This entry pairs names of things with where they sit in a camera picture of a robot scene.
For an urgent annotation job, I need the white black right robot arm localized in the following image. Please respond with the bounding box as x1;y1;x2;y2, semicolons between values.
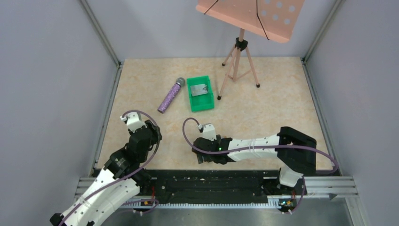
190;124;317;187

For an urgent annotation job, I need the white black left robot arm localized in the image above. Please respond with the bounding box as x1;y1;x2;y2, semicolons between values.
50;120;162;226

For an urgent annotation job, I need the green plastic bin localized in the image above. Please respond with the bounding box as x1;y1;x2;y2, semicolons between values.
187;76;215;112

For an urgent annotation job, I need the purple glitter microphone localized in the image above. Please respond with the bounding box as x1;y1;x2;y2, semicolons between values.
157;77;185;113

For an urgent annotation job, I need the pink music stand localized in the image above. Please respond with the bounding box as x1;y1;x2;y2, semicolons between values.
195;0;305;100

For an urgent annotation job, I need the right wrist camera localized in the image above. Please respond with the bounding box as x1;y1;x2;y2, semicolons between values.
198;123;216;141

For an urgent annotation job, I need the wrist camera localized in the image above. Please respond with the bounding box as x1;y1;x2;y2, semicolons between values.
198;123;216;141
120;112;146;133

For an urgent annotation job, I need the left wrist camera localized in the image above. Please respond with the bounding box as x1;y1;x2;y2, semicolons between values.
120;112;146;133

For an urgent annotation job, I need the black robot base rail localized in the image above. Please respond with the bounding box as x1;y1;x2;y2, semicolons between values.
74;168;356;214

